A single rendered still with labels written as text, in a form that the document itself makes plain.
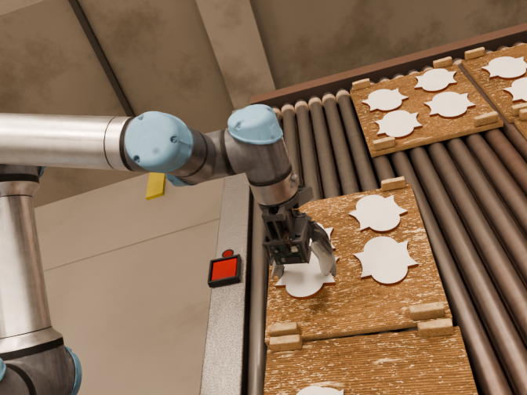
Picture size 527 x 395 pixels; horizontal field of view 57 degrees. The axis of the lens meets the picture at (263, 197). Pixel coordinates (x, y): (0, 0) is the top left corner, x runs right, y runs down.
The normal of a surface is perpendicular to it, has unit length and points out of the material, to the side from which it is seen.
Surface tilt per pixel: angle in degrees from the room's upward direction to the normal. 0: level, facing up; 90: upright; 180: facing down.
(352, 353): 0
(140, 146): 48
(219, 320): 0
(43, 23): 90
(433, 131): 0
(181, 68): 90
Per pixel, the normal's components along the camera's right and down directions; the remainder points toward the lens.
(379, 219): -0.28, -0.77
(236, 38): 0.11, 0.58
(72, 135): -0.22, -0.15
